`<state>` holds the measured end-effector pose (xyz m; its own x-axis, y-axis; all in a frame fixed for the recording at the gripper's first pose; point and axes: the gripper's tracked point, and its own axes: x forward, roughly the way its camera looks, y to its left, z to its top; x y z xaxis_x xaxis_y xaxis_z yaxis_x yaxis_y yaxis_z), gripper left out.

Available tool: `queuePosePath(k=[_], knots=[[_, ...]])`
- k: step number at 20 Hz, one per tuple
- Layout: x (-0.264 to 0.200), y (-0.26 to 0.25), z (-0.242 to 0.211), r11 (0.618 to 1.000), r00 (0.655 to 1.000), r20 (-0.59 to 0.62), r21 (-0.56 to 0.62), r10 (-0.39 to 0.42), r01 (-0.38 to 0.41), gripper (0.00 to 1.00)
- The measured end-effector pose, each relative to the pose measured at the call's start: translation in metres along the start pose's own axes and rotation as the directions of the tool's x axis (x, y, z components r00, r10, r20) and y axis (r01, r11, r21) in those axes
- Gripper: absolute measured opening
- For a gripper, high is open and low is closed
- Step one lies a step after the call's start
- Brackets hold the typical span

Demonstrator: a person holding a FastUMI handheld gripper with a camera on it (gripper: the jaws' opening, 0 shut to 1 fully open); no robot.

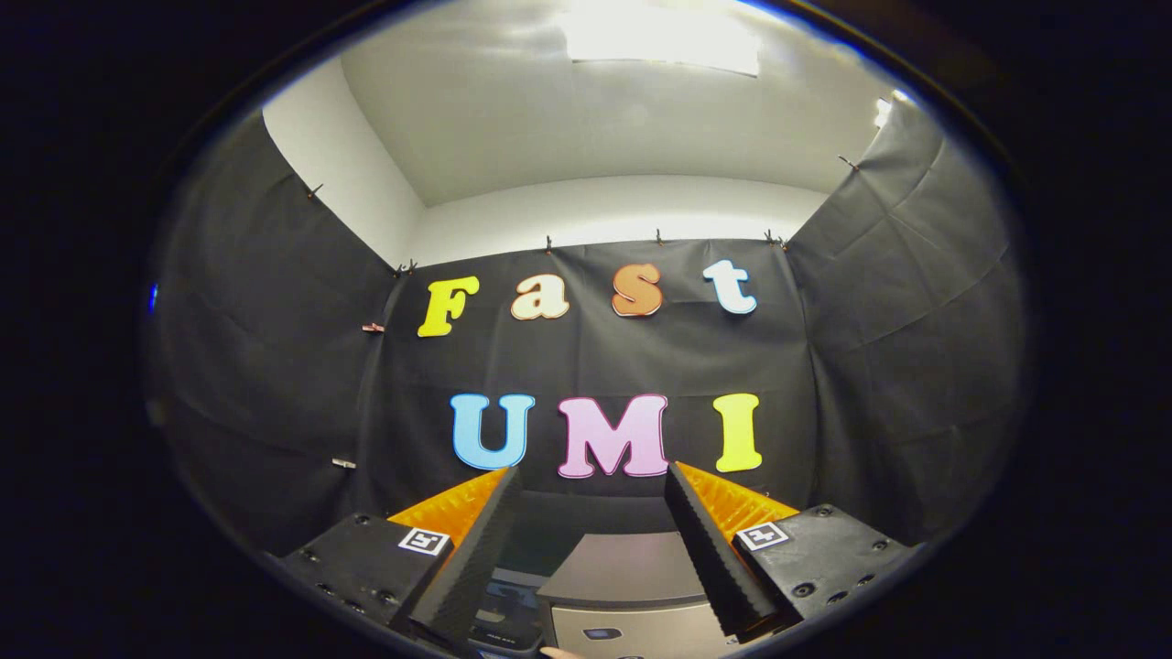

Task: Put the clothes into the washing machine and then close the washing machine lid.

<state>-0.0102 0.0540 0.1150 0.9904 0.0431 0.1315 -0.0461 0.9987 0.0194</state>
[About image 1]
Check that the dark washing machine lid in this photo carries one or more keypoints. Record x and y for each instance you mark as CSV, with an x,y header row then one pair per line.
x,y
549,540

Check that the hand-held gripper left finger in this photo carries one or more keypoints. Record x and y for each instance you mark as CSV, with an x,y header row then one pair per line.
x,y
476,567

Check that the ceiling light panel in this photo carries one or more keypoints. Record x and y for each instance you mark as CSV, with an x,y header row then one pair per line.
x,y
659,32

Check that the black backdrop cloth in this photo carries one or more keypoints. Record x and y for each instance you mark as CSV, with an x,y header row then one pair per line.
x,y
595,357

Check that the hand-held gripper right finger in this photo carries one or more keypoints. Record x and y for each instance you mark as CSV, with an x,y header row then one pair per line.
x,y
710,558

